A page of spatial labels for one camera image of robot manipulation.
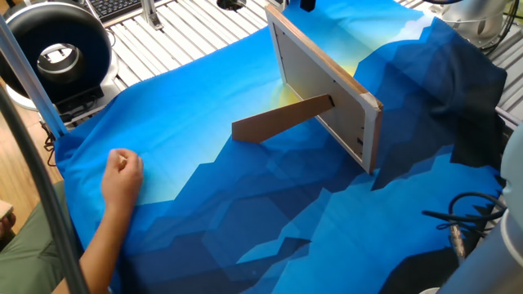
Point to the small wooden block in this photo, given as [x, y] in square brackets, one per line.
[122, 162]

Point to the person's right forearm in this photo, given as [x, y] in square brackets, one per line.
[98, 253]

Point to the wooden picture frame with stand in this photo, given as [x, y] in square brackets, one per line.
[323, 77]

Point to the person's left hand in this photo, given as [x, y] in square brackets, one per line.
[6, 225]

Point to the aluminium corner bracket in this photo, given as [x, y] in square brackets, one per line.
[151, 14]

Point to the grey aluminium frame beam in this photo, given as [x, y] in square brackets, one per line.
[32, 81]

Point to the green trousers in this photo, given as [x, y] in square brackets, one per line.
[28, 253]

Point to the black keyboard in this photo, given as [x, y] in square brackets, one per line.
[114, 7]

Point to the blue landscape print tablecloth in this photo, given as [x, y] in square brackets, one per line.
[265, 212]

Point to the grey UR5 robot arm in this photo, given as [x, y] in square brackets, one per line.
[490, 265]

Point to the person's right hand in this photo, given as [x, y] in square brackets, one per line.
[120, 183]

